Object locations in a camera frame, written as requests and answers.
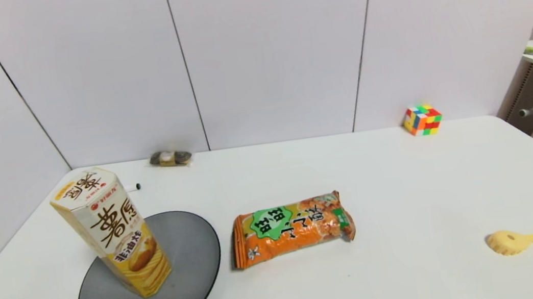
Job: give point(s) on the gray round plate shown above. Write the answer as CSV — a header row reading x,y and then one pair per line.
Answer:
x,y
190,272

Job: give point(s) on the small wrapped cookie pack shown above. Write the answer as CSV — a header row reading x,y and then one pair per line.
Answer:
x,y
170,158

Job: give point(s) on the white marker pen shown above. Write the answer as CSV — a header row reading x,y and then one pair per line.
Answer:
x,y
132,187

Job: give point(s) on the orange snack bag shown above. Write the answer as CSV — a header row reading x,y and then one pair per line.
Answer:
x,y
292,231

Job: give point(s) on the yellow potato chip box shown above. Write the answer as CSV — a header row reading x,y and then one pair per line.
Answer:
x,y
118,236

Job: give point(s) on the colourful puzzle cube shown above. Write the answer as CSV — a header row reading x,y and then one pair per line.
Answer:
x,y
422,119

